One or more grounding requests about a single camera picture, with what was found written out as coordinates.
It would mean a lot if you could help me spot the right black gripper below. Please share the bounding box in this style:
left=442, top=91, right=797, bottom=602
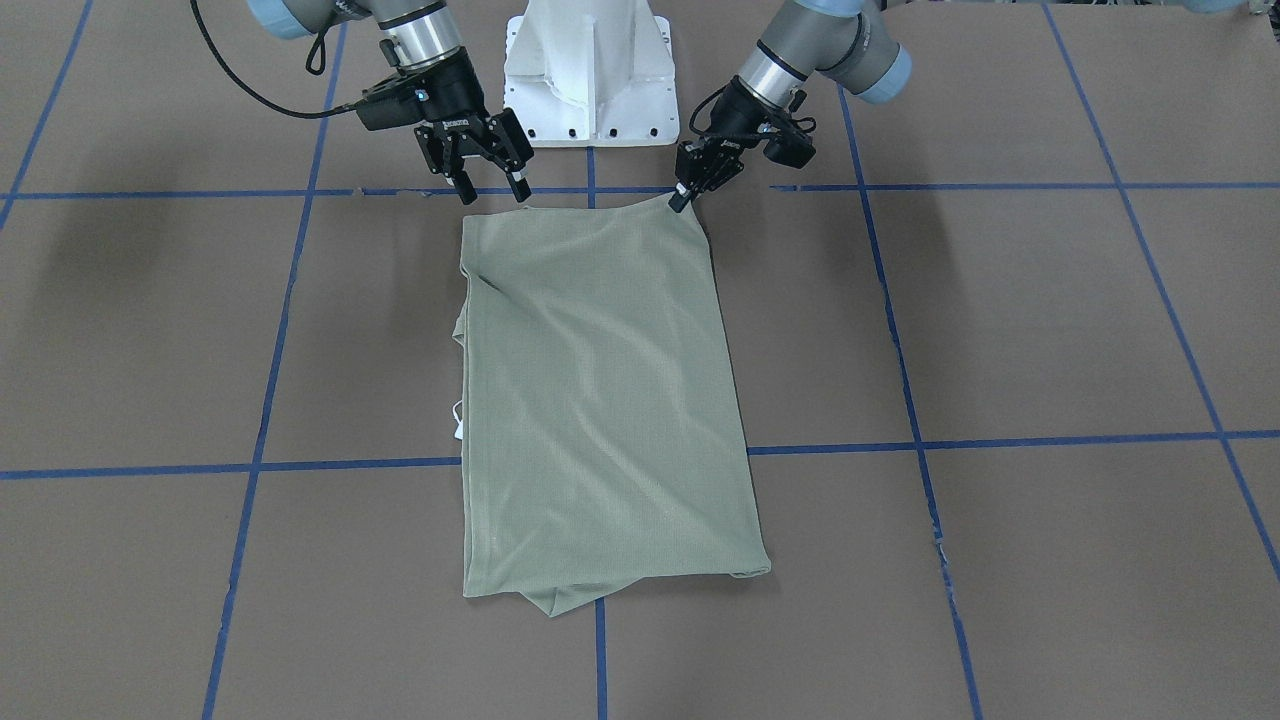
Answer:
left=358, top=50, right=534, bottom=205

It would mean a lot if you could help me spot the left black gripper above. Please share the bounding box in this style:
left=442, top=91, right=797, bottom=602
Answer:
left=668, top=77, right=817, bottom=214

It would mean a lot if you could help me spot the olive green long-sleeve shirt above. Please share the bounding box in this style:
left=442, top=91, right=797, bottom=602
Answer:
left=453, top=196, right=772, bottom=618

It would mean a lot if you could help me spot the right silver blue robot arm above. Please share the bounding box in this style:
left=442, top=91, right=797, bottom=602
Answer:
left=189, top=1, right=534, bottom=204

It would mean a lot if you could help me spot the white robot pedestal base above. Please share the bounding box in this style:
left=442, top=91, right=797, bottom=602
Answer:
left=503, top=1, right=680, bottom=149

